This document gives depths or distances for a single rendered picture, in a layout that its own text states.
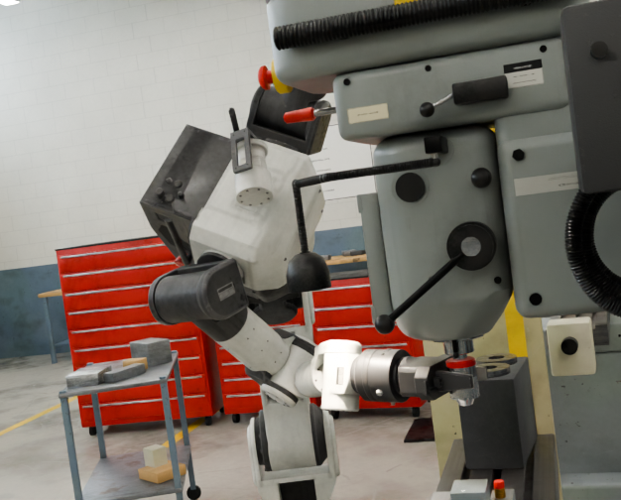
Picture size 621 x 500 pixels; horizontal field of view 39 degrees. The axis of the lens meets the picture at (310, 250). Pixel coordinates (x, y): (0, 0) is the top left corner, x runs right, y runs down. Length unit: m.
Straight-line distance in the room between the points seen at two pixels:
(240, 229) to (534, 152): 0.61
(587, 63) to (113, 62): 10.90
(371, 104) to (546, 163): 0.26
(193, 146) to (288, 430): 0.68
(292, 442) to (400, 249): 0.81
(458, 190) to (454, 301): 0.16
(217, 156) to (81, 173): 10.22
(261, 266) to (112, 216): 10.12
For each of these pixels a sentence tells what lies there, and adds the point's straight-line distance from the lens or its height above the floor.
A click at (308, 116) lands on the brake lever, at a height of 1.70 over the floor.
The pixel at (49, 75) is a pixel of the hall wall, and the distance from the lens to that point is 12.23.
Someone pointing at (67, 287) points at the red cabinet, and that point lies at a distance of 6.90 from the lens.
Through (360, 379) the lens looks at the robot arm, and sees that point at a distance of 1.48.
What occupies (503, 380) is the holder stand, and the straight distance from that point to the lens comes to 1.85.
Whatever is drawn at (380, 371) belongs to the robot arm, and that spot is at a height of 1.26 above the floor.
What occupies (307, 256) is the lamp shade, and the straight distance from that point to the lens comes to 1.42.
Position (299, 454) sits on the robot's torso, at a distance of 2.04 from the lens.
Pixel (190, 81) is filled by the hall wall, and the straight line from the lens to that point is 11.32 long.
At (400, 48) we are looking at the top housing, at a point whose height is 1.75.
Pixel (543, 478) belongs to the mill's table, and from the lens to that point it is 1.83.
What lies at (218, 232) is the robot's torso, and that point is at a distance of 1.65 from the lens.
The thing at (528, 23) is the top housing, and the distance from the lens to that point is 1.29.
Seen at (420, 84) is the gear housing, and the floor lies 1.69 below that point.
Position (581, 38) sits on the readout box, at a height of 1.69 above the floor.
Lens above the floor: 1.55
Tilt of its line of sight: 3 degrees down
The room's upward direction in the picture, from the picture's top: 8 degrees counter-clockwise
